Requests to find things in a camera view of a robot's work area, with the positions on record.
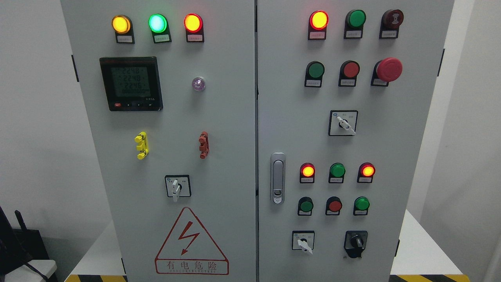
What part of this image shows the white rotary switch door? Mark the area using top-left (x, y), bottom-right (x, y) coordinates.
top-left (165, 175), bottom-right (192, 202)

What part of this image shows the red terminal clip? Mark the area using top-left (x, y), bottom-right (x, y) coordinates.
top-left (198, 131), bottom-right (209, 159)

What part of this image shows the red lit lamp lower left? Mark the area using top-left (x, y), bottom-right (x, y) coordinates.
top-left (299, 163), bottom-right (315, 183)

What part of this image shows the red lit lamp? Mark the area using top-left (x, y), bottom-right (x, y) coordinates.
top-left (308, 10), bottom-right (329, 40)
top-left (357, 162), bottom-right (375, 183)
top-left (299, 163), bottom-right (315, 183)

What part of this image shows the small clear purple lamp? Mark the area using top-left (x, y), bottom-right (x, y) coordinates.
top-left (191, 77), bottom-right (206, 91)

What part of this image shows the green push button lower left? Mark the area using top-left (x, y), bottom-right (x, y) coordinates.
top-left (297, 197), bottom-right (314, 216)

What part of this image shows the green push button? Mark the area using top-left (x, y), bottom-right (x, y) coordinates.
top-left (297, 197), bottom-right (314, 216)
top-left (304, 61), bottom-right (324, 88)

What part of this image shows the green unlit lamp lower middle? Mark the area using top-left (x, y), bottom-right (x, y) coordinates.
top-left (328, 163), bottom-right (346, 184)

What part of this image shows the green unlit lamp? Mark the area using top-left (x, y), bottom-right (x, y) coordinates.
top-left (328, 163), bottom-right (346, 184)
top-left (344, 9), bottom-right (366, 39)

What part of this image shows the green push button upper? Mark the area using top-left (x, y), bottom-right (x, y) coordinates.
top-left (304, 61), bottom-right (324, 88)

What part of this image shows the grey left cabinet door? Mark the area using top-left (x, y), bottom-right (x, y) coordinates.
top-left (61, 0), bottom-right (256, 282)

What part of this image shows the grey cabinet door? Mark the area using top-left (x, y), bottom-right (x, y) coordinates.
top-left (61, 0), bottom-right (256, 282)
top-left (256, 0), bottom-right (454, 282)

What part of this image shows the red push button lower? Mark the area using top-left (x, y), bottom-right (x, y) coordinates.
top-left (324, 196), bottom-right (343, 216)

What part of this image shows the red push button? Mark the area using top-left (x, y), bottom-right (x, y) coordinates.
top-left (324, 196), bottom-right (343, 216)
top-left (338, 60), bottom-right (360, 87)

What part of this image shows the yellow terminal clip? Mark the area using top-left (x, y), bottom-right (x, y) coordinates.
top-left (134, 131), bottom-right (149, 159)

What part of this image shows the grey right cabinet door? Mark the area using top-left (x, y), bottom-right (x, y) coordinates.
top-left (256, 0), bottom-right (454, 282)

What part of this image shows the red lit lamp lower right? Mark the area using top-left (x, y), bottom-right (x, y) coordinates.
top-left (357, 162), bottom-right (375, 183)

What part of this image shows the red push button upper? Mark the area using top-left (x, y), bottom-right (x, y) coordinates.
top-left (338, 60), bottom-right (360, 87)

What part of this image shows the red electric danger warning sticker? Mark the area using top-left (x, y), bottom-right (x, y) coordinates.
top-left (155, 207), bottom-right (229, 275)

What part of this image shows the green lamp lower right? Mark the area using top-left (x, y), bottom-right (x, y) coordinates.
top-left (353, 196), bottom-right (370, 216)

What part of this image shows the red lit lamp left door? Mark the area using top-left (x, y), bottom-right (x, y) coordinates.
top-left (184, 13), bottom-right (204, 43)

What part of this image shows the black digital power meter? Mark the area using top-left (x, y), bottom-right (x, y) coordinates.
top-left (99, 56), bottom-right (163, 111)

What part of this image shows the red lit lamp right top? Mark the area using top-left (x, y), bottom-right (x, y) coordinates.
top-left (308, 10), bottom-right (329, 40)

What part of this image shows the green lit indicator lamp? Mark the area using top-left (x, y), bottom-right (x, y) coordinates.
top-left (148, 14), bottom-right (172, 43)

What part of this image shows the red emergency stop mushroom button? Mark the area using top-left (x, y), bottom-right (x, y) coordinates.
top-left (371, 57), bottom-right (403, 87)

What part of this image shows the green unlit lamp right top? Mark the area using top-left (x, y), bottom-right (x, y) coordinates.
top-left (344, 9), bottom-right (366, 39)

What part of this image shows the yellow indicator lamp top left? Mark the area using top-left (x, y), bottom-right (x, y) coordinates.
top-left (112, 14), bottom-right (135, 43)

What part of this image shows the dark red buzzer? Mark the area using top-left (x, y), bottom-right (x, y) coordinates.
top-left (379, 9), bottom-right (404, 39)

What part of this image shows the white stand platform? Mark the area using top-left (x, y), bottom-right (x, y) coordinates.
top-left (66, 211), bottom-right (469, 282)

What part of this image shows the black device with antenna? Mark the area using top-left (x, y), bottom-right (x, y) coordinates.
top-left (0, 210), bottom-right (58, 282)

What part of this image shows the silver door latch handle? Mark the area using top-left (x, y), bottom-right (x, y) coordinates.
top-left (270, 152), bottom-right (286, 204)

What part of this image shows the white rotary switch upper right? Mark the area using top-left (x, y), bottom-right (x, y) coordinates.
top-left (328, 110), bottom-right (358, 136)

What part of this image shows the white rotary switch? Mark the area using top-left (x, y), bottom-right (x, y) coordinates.
top-left (328, 110), bottom-right (358, 136)
top-left (292, 230), bottom-right (315, 255)

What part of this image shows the white rotary switch lower right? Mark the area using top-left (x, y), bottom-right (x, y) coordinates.
top-left (292, 230), bottom-right (315, 255)

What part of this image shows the black rotary knob switch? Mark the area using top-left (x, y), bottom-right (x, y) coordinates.
top-left (344, 230), bottom-right (368, 259)

